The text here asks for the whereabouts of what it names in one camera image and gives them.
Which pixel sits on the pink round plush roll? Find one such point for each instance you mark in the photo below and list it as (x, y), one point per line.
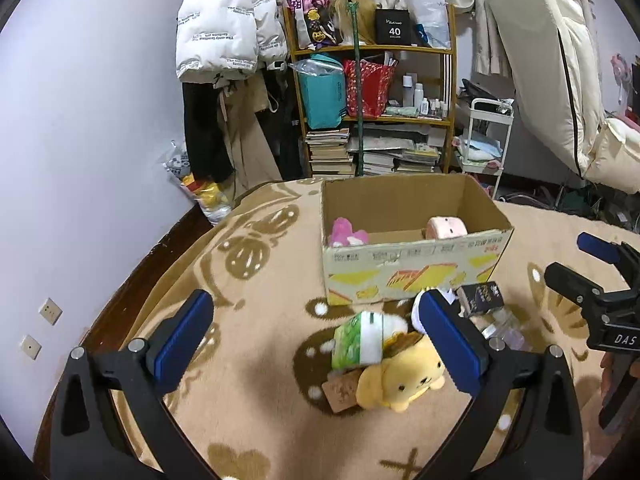
(441, 228)

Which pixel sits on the stack of books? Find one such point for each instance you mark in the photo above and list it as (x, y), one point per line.
(328, 153)

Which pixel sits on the wall socket lower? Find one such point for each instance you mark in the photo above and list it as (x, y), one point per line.
(30, 347)

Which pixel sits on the blonde wig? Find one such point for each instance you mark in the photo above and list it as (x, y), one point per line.
(343, 14)

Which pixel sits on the black hanging garment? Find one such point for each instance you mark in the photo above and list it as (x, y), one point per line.
(205, 146)

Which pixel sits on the black box marked 40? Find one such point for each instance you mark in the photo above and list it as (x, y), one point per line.
(392, 27)

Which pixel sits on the white puffer jacket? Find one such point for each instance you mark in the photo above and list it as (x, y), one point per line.
(219, 41)

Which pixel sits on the yellow dog plush toy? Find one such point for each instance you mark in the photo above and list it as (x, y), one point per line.
(397, 381)

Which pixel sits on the beige hanging coat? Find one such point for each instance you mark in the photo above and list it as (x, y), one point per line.
(247, 146)

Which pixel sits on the wall socket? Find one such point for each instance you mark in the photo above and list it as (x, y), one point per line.
(50, 311)
(30, 347)

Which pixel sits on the brown paper tag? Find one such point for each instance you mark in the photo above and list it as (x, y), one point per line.
(340, 391)

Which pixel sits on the white utility cart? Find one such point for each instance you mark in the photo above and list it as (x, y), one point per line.
(481, 148)

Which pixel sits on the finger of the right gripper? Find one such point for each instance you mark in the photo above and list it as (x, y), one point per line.
(574, 286)
(598, 248)

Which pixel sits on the wall socket upper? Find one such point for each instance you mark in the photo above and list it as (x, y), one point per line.
(50, 311)

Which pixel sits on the black Face tissue pack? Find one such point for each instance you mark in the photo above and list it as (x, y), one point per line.
(480, 298)

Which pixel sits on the teal storage bag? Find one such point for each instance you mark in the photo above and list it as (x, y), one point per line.
(323, 89)

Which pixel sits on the red gift bag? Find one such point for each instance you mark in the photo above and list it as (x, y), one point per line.
(375, 80)

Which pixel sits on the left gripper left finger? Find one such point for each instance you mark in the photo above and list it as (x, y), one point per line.
(88, 440)

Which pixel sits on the cream folded mattress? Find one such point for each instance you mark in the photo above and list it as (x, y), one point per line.
(556, 77)

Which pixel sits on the green pole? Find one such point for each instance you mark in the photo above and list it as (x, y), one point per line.
(357, 90)

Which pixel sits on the wooden shelf unit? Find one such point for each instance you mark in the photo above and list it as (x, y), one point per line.
(446, 82)

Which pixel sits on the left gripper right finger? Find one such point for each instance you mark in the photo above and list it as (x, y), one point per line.
(544, 440)

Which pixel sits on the plastic bag with toys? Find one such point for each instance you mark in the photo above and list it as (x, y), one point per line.
(214, 204)

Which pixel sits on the white-haired doll plush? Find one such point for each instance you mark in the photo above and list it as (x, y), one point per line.
(429, 311)

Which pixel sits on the open cardboard box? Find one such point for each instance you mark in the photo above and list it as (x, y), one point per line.
(398, 262)

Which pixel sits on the pink plush toy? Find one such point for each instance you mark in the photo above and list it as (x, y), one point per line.
(343, 235)

